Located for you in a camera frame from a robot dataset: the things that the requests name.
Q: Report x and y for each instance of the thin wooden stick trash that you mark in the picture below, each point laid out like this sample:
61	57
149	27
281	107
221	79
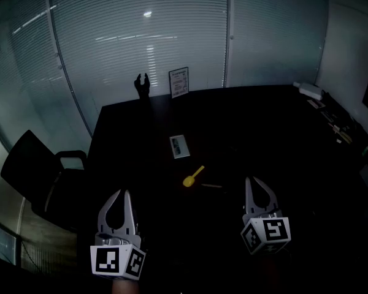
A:
211	186

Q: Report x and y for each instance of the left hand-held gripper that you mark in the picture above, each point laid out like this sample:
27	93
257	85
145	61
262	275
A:
105	260

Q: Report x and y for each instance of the yellow plastic scoop trash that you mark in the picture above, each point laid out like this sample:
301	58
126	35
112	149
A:
189	181

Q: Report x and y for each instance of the black claw-shaped stand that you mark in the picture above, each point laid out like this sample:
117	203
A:
142	87

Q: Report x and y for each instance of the white box device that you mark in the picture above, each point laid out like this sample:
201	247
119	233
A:
309	90

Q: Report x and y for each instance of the black table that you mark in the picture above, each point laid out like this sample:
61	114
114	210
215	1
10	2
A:
248	127

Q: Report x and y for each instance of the white packet trash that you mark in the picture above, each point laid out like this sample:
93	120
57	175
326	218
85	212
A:
179	146

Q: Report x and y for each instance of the black office chair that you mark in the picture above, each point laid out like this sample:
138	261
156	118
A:
27	167

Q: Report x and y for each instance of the black framed paper sign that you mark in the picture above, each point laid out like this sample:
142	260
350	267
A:
178	82

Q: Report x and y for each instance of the person's left forearm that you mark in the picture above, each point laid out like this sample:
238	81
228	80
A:
124	287

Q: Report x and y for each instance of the dark side cabinet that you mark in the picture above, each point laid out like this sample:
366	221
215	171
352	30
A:
346	133

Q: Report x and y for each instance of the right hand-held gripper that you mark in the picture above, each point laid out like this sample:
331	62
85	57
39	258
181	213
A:
276	230

